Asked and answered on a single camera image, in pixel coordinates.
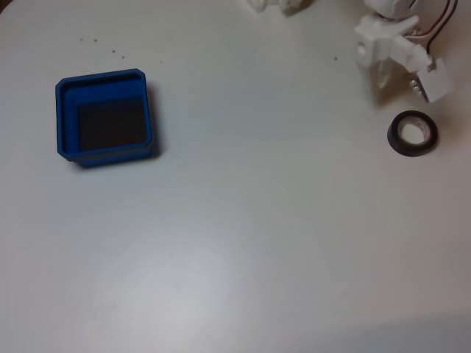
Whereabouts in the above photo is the blue plastic box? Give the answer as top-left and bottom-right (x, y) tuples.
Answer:
(54, 68), (160, 169)

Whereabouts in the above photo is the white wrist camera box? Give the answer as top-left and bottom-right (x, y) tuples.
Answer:
(411, 57), (452, 104)

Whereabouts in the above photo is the black cable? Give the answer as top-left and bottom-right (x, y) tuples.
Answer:
(425, 0), (459, 58)

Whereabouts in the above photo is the black tape roll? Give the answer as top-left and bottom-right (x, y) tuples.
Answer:
(386, 110), (439, 158)

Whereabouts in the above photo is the red cable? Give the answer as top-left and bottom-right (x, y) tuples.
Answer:
(404, 0), (452, 40)

